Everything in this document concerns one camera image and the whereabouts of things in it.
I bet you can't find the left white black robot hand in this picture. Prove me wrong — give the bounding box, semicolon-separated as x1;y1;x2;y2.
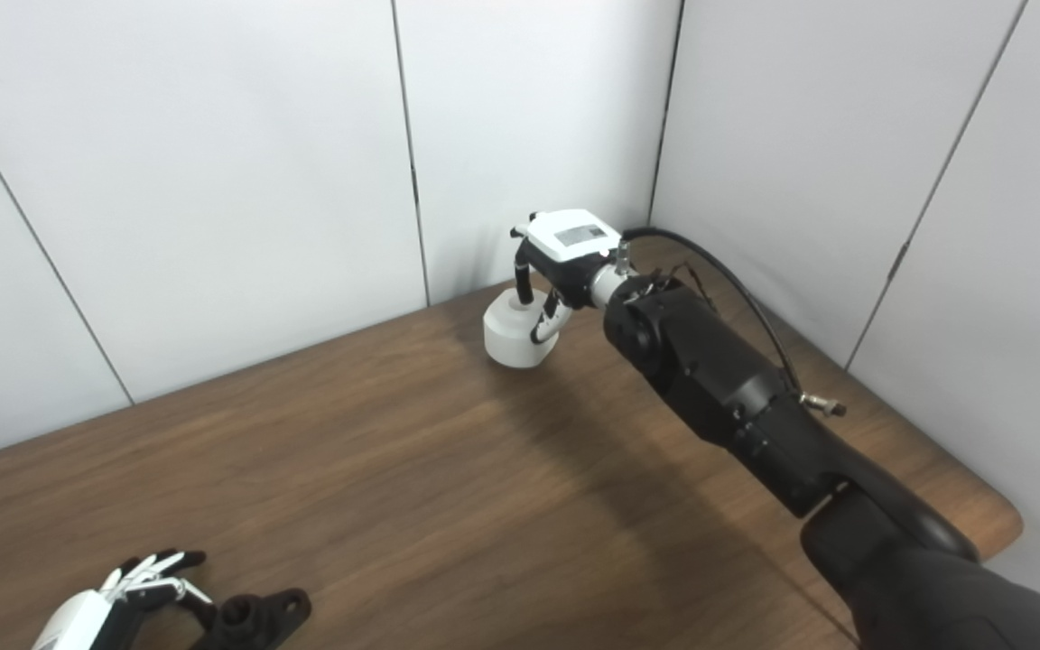
30;548;216;650

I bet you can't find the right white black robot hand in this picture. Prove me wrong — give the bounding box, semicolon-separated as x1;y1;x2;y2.
508;209;623;347

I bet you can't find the round white plastic piece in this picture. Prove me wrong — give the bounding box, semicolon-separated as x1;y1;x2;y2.
482;286;568;370

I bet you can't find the black flanged holder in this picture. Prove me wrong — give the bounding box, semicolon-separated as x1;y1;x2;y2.
190;588;312;650

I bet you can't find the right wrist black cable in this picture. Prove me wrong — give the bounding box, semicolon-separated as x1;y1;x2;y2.
612;227;848;418

